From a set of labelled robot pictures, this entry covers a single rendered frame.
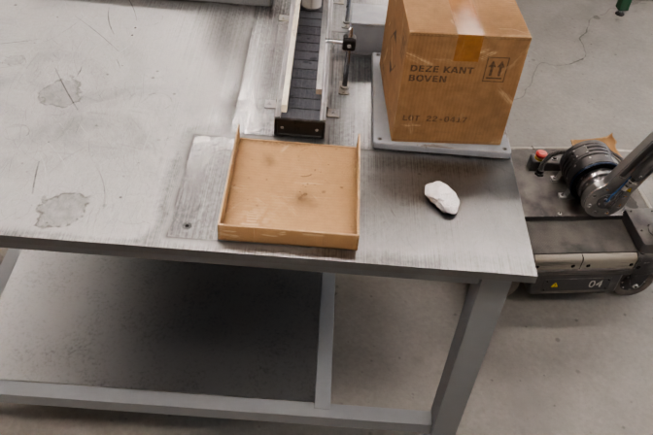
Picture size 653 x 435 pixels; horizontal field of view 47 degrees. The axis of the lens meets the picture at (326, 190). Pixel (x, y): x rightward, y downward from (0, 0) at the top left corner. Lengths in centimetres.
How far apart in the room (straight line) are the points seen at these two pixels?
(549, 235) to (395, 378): 65
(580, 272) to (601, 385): 34
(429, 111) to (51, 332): 113
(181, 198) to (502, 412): 119
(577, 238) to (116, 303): 138
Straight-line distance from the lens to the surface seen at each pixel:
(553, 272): 239
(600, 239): 247
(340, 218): 146
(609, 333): 255
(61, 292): 218
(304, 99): 167
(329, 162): 158
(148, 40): 196
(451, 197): 151
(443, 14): 155
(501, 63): 155
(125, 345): 204
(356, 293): 242
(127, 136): 165
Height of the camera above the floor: 186
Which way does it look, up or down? 43 degrees down
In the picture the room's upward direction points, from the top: 6 degrees clockwise
